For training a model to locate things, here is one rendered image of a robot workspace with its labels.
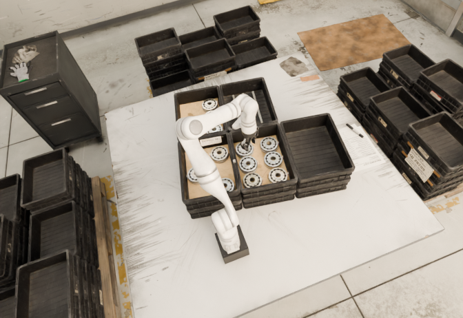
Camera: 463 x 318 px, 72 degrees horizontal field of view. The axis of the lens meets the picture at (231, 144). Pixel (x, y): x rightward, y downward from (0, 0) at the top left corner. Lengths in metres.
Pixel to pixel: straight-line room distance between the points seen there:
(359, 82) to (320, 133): 1.27
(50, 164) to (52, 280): 0.88
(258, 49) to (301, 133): 1.50
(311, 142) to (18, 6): 3.92
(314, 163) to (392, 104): 1.21
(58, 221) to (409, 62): 3.11
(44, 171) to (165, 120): 1.00
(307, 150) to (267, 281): 0.74
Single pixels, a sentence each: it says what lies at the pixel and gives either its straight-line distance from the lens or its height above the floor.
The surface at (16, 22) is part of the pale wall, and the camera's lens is 4.93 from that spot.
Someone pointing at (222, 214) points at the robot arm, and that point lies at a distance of 1.35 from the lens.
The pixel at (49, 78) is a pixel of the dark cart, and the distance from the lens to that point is 2.78.
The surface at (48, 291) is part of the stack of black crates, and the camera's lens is 2.27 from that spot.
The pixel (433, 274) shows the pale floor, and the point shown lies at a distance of 2.67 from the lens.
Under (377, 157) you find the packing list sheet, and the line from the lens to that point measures 2.08.
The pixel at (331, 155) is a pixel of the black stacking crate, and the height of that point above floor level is 0.83.
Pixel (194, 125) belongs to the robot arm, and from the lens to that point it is 1.20.
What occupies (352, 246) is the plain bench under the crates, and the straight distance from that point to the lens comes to 1.79.
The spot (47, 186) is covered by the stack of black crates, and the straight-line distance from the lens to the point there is 2.63.
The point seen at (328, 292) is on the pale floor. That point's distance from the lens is 2.43.
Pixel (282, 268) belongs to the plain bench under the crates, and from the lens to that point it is 1.71.
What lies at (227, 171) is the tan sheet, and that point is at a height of 0.83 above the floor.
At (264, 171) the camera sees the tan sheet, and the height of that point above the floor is 0.83.
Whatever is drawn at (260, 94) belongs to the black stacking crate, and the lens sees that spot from 2.15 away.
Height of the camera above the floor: 2.35
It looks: 53 degrees down
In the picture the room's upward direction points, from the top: 9 degrees counter-clockwise
